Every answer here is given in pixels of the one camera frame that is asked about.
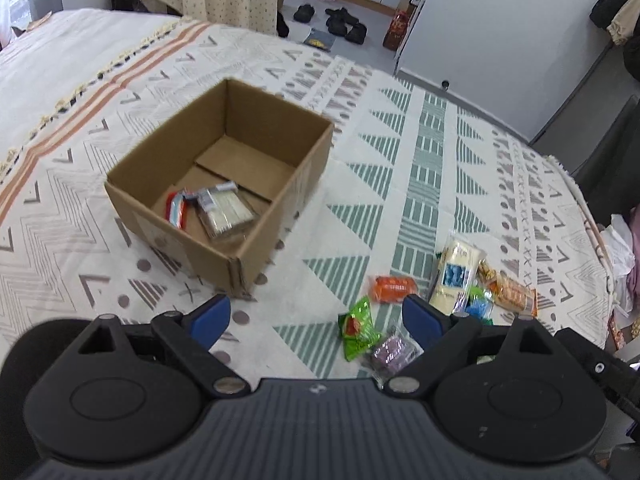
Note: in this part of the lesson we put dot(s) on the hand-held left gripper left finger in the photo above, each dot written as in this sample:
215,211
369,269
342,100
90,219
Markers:
212,317

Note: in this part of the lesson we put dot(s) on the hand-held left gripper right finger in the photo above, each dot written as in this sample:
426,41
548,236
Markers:
422,317

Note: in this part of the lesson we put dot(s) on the pale yellow snack packet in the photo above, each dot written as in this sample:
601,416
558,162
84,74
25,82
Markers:
455,275

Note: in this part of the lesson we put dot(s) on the purple snack packet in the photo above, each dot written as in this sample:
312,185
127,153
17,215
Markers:
392,350

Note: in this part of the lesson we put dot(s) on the black shoe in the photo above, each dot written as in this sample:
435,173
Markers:
340,19
303,12
356,34

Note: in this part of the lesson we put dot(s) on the white plastic bag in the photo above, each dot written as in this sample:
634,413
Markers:
619,250

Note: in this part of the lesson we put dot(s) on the green snack packet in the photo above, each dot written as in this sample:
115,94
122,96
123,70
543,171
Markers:
357,330

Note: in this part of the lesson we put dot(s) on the orange snack packet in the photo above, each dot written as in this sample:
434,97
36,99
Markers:
395,287

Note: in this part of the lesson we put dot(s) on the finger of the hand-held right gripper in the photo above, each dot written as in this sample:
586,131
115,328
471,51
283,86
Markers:
590,347

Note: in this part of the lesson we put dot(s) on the patterned blanket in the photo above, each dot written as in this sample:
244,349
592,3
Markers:
380,150

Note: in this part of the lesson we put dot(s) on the red bag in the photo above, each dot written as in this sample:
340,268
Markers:
396,27

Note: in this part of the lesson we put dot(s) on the cardboard box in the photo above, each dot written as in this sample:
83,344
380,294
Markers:
150,180

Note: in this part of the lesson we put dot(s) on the orange brown biscuit packet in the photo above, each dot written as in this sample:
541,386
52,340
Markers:
510,292

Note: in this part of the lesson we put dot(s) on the clear cracker packet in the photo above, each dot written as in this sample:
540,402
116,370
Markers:
225,210

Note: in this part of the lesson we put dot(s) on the red blue striped snack packet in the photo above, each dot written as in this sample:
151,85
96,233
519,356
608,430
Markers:
177,207

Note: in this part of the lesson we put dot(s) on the dark book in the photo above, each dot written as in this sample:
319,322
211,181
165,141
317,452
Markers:
318,40

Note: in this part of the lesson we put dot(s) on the white cabinet panel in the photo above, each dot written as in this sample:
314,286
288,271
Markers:
500,25

